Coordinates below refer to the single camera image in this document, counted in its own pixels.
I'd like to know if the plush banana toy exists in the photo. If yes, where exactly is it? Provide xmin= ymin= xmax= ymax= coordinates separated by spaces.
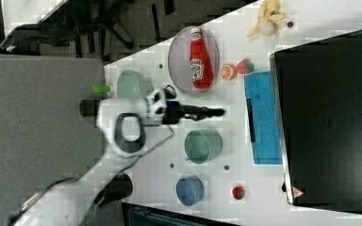
xmin=247 ymin=0 xmax=286 ymax=38

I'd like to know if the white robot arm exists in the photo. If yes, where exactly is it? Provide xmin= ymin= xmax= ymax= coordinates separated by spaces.
xmin=8 ymin=94 xmax=225 ymax=226

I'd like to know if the green metal cup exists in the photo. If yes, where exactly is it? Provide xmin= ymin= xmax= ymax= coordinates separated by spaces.
xmin=184 ymin=129 xmax=222 ymax=164

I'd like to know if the grey round plate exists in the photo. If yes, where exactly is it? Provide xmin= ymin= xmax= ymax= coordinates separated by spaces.
xmin=168 ymin=26 xmax=220 ymax=97

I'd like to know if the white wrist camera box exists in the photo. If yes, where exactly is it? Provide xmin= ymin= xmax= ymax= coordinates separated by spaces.
xmin=146 ymin=89 xmax=167 ymax=124

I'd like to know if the blue cup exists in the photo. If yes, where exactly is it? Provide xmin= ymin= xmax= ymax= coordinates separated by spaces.
xmin=175 ymin=175 xmax=205 ymax=206

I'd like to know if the black office chair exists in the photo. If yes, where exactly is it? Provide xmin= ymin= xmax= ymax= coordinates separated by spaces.
xmin=0 ymin=0 xmax=134 ymax=50

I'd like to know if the toaster oven with blue door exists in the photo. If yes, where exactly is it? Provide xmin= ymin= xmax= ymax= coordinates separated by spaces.
xmin=244 ymin=30 xmax=362 ymax=214

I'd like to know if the plush strawberry toy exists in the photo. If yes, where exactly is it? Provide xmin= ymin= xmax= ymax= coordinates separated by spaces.
xmin=237 ymin=58 xmax=255 ymax=74

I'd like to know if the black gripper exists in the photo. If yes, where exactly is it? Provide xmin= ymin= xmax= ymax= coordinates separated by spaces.
xmin=162 ymin=101 xmax=225 ymax=124

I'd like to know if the orange slice toy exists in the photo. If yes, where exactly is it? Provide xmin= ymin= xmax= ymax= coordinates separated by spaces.
xmin=221 ymin=64 xmax=237 ymax=80

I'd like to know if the red plush ketchup bottle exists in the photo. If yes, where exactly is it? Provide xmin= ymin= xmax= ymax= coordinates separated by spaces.
xmin=189 ymin=28 xmax=213 ymax=89

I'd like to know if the small red strawberry toy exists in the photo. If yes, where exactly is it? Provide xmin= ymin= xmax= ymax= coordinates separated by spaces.
xmin=232 ymin=186 xmax=245 ymax=200

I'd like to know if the black cylinder upper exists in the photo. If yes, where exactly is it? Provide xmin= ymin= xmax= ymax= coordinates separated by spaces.
xmin=79 ymin=99 xmax=100 ymax=117

